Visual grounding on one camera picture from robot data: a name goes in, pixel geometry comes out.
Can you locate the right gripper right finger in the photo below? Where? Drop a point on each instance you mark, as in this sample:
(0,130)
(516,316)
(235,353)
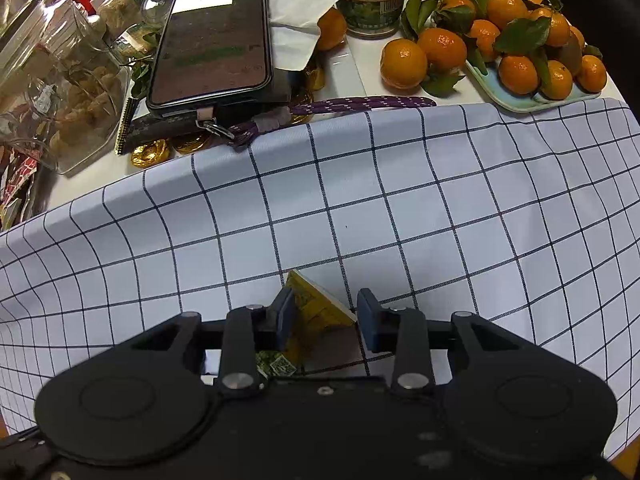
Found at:
(401,332)

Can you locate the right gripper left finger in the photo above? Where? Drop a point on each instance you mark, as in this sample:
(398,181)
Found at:
(249,330)

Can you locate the green yellow pea snack packet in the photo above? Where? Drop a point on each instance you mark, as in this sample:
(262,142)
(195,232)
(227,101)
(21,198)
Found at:
(316,314)

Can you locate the white grid tablecloth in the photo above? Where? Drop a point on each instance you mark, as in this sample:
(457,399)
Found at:
(531,222)

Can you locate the gold ingot chocolate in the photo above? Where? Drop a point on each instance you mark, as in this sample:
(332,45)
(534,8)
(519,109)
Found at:
(150,154)

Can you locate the light blue fruit tray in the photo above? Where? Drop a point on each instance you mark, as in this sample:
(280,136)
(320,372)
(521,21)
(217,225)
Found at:
(530,103)

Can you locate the loose tangerine left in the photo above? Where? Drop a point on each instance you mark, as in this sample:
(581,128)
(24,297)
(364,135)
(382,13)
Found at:
(403,64)

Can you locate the loose tangerine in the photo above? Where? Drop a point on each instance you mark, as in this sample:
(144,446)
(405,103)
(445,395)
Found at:
(445,50)
(403,64)

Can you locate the loose tangerine right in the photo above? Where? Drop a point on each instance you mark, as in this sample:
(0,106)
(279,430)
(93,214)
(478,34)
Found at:
(445,50)

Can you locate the black smartphone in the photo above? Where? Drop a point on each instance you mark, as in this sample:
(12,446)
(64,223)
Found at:
(210,51)

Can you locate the clear plastic snack jar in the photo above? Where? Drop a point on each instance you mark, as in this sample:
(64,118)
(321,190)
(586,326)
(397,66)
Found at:
(61,88)

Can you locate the tangerine behind tissue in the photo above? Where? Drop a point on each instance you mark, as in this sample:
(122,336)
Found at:
(333,28)

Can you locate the white tissue paper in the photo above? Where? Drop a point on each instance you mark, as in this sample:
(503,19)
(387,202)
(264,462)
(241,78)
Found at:
(295,31)

